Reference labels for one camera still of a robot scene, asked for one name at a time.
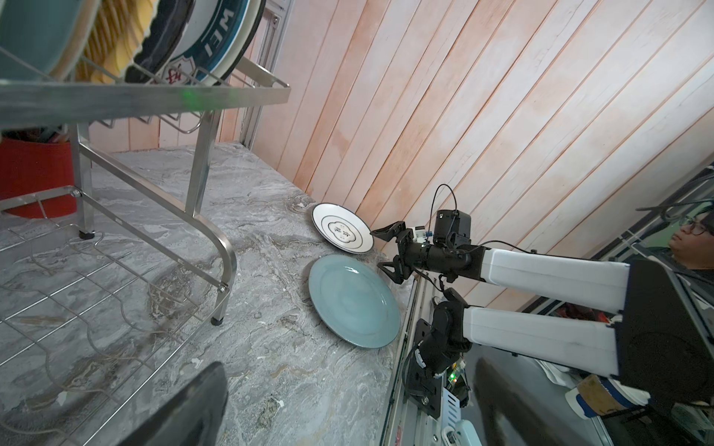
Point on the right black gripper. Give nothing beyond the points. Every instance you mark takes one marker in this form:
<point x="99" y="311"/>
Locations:
<point x="465" y="261"/>

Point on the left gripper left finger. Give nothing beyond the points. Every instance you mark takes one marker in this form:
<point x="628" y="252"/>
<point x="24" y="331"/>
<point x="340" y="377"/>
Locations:
<point x="192" y="417"/>

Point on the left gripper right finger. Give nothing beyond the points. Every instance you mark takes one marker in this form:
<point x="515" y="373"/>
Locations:
<point x="498" y="400"/>

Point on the white plate black rings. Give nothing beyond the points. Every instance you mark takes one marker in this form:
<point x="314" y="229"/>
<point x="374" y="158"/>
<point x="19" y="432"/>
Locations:
<point x="342" y="227"/>

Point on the grey green large plate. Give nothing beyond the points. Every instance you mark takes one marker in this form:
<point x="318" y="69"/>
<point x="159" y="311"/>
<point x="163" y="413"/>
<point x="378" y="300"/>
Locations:
<point x="354" y="302"/>

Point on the silver metal dish rack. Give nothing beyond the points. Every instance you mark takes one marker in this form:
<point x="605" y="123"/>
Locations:
<point x="106" y="280"/>

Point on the green rim white plate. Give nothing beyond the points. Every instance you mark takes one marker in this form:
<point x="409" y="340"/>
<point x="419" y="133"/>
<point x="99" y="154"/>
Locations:
<point x="208" y="35"/>

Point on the dark blue glazed plate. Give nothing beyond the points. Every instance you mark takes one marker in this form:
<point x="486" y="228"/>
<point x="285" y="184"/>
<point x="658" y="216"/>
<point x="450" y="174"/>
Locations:
<point x="167" y="28"/>

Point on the yellow woven bamboo tray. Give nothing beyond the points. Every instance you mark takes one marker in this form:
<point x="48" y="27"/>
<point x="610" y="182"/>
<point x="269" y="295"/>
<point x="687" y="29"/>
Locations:
<point x="115" y="40"/>

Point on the light green flower plate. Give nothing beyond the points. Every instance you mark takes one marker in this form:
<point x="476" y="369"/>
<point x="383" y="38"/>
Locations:
<point x="43" y="40"/>

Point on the cream floral plate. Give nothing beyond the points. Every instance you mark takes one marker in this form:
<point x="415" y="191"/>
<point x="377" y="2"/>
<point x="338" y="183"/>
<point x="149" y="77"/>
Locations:
<point x="246" y="34"/>

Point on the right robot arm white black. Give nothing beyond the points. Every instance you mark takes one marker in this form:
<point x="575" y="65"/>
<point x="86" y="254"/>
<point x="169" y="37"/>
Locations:
<point x="638" y="323"/>

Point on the person wearing glasses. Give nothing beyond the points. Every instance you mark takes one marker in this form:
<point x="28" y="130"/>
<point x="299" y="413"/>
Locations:
<point x="690" y="251"/>

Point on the red utensil cup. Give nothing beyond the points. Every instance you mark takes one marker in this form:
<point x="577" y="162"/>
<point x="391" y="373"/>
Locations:
<point x="29" y="167"/>

